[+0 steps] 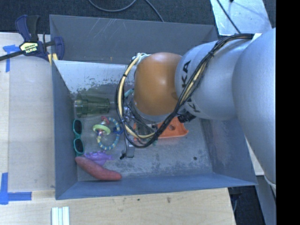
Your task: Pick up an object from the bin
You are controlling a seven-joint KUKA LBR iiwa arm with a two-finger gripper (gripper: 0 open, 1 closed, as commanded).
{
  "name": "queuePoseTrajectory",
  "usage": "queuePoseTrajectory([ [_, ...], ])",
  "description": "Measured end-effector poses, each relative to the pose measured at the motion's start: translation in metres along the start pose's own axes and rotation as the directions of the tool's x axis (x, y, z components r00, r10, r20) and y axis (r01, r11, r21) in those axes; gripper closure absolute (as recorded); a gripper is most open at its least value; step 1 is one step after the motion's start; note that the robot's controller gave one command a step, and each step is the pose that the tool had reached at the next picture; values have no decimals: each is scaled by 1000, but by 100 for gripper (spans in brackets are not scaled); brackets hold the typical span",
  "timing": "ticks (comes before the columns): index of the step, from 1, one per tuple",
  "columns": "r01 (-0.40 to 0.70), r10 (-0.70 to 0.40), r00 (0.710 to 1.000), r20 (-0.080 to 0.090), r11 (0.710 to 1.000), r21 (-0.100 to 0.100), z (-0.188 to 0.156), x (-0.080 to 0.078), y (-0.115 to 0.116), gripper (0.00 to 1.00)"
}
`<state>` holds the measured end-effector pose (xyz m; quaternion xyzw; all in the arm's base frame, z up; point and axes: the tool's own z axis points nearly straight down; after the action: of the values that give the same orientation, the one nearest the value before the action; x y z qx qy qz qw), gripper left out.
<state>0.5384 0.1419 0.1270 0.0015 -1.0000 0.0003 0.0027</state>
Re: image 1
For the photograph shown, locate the teal sunglasses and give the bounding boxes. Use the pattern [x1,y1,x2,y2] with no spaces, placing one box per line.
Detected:
[72,119,85,157]

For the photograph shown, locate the orange flat plastic piece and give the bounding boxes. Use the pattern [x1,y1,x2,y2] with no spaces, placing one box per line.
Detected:
[132,117,189,141]

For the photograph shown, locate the colourful ring rattle toy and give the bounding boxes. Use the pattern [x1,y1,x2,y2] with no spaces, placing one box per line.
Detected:
[92,116,123,151]

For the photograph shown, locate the grey metal bin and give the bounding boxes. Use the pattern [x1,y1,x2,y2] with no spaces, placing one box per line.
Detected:
[49,14,259,200]

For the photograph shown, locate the red-brown toy sausage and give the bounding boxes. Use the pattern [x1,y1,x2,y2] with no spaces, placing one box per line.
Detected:
[75,156,123,181]

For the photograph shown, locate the purple toy lizard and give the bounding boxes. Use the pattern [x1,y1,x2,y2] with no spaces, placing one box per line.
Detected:
[83,150,115,166]

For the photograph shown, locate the pale wood board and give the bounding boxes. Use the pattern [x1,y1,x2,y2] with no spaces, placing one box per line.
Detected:
[7,54,56,192]

